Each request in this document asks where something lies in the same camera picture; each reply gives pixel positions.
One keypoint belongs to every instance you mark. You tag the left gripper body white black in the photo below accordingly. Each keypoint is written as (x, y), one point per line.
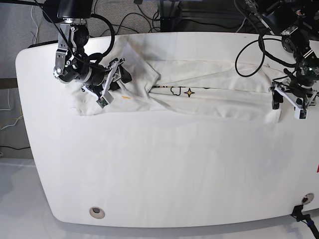
(298, 96)

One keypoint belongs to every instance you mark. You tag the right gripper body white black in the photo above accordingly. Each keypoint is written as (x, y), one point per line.
(99, 81)

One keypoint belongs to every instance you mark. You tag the white printed T-shirt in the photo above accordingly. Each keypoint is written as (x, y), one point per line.
(204, 88)

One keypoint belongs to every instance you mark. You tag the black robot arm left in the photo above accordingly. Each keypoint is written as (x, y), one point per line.
(294, 21)

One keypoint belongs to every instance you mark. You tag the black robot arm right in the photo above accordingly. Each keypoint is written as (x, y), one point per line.
(71, 61)

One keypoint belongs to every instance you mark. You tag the silver table grommet right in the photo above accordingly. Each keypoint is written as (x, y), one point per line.
(308, 198)

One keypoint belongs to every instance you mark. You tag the silver table grommet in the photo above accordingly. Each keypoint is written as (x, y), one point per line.
(308, 198)
(97, 213)

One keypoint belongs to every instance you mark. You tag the silver table grommet left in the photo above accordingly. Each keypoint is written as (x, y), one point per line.
(97, 213)

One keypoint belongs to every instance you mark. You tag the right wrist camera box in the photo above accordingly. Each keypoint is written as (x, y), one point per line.
(105, 99)

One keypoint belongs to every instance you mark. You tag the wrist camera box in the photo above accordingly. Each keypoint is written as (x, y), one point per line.
(301, 114)
(105, 99)

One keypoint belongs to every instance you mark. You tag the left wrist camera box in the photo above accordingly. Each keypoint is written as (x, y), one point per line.
(301, 114)

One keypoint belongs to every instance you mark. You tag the black aluminium frame post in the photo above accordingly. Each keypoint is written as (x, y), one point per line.
(169, 14)

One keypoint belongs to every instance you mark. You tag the black clamp with cable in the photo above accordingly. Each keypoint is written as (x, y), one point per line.
(306, 218)

